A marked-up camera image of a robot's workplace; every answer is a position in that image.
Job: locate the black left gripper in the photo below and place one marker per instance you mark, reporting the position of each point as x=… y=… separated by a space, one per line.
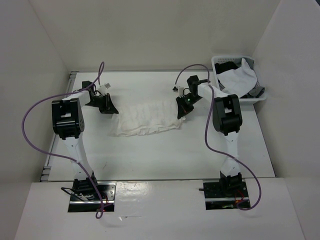
x=108 y=107

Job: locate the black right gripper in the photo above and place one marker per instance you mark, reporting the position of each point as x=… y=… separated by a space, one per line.
x=183 y=109

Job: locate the white pleated skirt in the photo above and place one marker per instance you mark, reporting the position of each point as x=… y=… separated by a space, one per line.
x=145 y=119

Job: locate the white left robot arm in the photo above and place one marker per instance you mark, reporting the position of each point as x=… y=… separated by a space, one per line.
x=84 y=177

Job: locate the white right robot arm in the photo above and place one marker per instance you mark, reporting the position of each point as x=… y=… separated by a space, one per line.
x=226 y=117

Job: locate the white plastic basket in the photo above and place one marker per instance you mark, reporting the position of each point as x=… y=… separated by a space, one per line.
x=224 y=58

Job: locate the black garment in basket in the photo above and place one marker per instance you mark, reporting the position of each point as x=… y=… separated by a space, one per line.
x=226 y=66

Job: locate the white garment in basket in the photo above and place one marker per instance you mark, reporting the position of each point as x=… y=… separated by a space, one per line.
x=237 y=81

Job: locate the grey garment in basket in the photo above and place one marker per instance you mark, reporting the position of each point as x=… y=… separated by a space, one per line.
x=258 y=90

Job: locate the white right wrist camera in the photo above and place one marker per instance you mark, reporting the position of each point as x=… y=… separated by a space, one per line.
x=179 y=90

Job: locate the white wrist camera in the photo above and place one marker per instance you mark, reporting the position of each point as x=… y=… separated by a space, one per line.
x=104 y=89
x=179 y=90

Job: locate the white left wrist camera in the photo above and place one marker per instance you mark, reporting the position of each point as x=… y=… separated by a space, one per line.
x=104 y=89

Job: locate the aluminium table edge rail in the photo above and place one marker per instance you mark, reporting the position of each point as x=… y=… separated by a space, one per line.
x=66 y=113

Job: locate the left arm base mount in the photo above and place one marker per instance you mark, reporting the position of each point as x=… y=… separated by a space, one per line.
x=90 y=202

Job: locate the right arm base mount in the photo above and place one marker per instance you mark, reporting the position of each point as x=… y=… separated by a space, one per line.
x=225 y=195

